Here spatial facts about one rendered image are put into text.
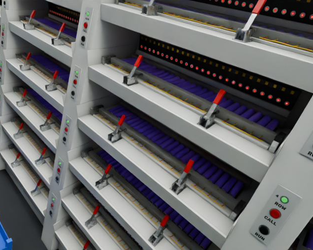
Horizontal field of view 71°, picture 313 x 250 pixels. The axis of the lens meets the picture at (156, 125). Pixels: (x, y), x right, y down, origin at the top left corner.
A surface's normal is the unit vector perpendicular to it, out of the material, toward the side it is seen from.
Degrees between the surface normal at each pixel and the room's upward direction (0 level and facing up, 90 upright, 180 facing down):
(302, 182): 90
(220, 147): 106
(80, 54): 90
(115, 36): 90
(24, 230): 0
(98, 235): 16
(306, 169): 90
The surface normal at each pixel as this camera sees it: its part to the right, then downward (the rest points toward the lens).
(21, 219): 0.31, -0.88
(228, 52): -0.68, 0.33
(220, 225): 0.13, -0.82
